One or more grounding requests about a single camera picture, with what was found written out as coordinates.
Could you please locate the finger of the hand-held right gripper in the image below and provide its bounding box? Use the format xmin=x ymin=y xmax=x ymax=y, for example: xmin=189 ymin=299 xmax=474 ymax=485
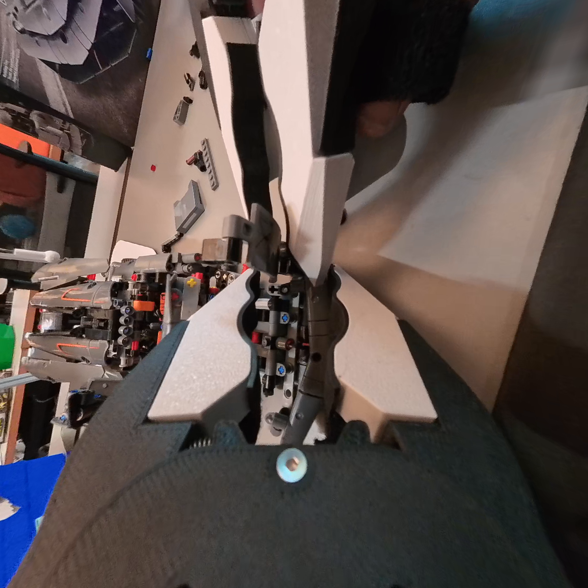
xmin=257 ymin=0 xmax=355 ymax=286
xmin=201 ymin=16 xmax=282 ymax=219

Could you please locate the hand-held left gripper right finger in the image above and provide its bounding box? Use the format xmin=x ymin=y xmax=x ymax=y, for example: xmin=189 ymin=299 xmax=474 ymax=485
xmin=324 ymin=268 xmax=438 ymax=442

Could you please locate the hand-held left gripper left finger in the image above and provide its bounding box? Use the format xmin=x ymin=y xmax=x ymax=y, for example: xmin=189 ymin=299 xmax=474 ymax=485
xmin=146 ymin=269 xmax=259 ymax=423

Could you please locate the grey lego wheel arch assembly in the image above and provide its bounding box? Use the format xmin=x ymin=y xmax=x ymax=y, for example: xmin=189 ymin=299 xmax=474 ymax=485
xmin=202 ymin=202 xmax=347 ymax=444

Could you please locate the grey orange lego car model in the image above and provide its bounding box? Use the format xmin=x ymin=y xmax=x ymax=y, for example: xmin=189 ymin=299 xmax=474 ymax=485
xmin=25 ymin=250 xmax=308 ymax=435

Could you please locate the grey lego plate with holes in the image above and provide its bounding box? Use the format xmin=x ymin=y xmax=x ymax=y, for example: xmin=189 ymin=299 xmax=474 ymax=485
xmin=200 ymin=138 xmax=220 ymax=191

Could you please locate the grey lego panel assembly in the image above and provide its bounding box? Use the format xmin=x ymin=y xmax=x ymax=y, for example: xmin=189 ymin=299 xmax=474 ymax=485
xmin=174 ymin=180 xmax=205 ymax=232

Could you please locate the person's right hand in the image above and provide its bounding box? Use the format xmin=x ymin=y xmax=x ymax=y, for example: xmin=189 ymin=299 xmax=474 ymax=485
xmin=358 ymin=99 xmax=409 ymax=139

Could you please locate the dark box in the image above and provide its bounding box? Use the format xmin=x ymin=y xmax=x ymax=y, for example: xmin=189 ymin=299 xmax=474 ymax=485
xmin=0 ymin=0 xmax=161 ymax=171

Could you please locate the green plastic container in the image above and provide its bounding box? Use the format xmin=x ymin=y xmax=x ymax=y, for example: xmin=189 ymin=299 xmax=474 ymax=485
xmin=0 ymin=324 xmax=17 ymax=370

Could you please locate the orange board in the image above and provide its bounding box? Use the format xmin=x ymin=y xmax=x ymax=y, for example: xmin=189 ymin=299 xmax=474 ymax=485
xmin=0 ymin=123 xmax=62 ymax=161

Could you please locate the blue fuzzy object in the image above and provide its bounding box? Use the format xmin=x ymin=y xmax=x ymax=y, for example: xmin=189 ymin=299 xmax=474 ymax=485
xmin=0 ymin=213 xmax=37 ymax=239

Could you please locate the blue storage bin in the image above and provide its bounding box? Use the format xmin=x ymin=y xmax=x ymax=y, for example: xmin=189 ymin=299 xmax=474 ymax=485
xmin=0 ymin=452 xmax=69 ymax=588

